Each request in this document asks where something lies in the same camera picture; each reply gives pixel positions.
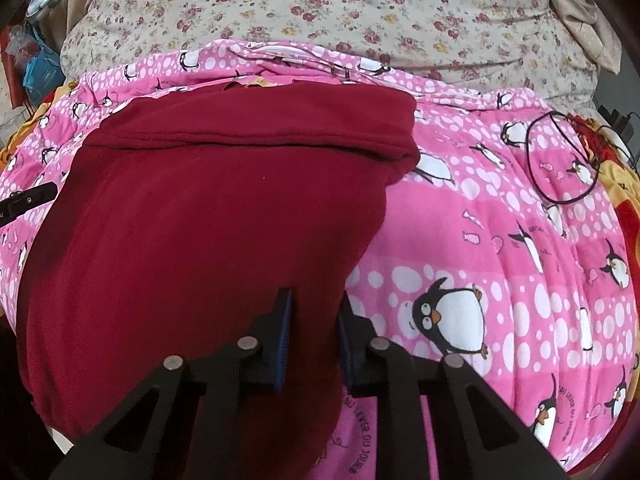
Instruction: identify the blue plastic bag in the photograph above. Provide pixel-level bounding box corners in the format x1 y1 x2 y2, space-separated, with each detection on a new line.
22 25 67 107

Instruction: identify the red plastic bag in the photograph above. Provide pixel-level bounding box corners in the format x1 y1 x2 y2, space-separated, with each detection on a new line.
0 27 27 111

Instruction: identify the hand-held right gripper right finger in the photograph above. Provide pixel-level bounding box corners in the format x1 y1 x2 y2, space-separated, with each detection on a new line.
336 292 571 480

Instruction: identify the black charger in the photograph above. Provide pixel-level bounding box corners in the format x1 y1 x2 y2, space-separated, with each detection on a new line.
597 104 640 137

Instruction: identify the pink penguin print blanket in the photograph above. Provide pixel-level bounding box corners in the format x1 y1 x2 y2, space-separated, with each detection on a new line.
0 39 640 480

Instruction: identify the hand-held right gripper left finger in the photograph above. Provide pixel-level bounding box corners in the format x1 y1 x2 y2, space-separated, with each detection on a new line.
47 287 296 480

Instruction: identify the beige sheet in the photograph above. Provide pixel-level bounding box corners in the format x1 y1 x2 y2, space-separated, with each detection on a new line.
530 0 623 73

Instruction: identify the black cable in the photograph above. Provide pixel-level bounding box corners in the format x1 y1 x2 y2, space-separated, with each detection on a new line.
525 110 601 207

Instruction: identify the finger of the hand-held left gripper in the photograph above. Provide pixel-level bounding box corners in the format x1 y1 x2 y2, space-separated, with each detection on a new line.
0 182 58 227

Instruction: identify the dark red garment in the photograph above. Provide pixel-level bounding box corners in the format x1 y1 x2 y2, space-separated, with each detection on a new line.
15 80 420 480

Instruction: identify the floral print quilt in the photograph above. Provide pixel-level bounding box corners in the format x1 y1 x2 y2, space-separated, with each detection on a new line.
60 0 601 106

